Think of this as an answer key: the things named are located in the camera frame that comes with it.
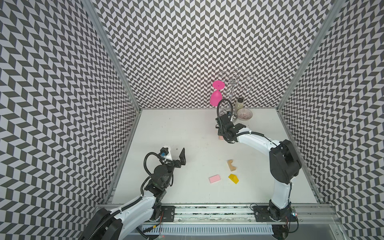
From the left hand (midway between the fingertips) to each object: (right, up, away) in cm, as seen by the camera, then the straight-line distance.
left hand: (176, 148), depth 81 cm
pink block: (+21, -18, +3) cm, 28 cm away
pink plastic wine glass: (+23, +30, +12) cm, 39 cm away
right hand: (+29, +8, +12) cm, 32 cm away
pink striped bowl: (+47, +20, +31) cm, 59 cm away
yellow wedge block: (+32, -17, +1) cm, 36 cm away
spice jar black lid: (+44, +31, +31) cm, 62 cm away
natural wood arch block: (+32, -13, +7) cm, 35 cm away
